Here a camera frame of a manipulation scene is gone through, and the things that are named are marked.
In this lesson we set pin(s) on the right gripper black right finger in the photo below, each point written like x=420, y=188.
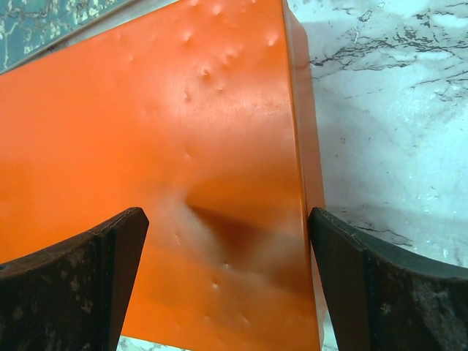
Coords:
x=383, y=297

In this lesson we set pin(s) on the orange metal tin lid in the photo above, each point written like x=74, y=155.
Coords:
x=202, y=114

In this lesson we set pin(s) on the floral dark serving tray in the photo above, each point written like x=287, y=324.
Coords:
x=29, y=27

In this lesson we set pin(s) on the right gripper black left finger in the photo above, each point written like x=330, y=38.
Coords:
x=74, y=295

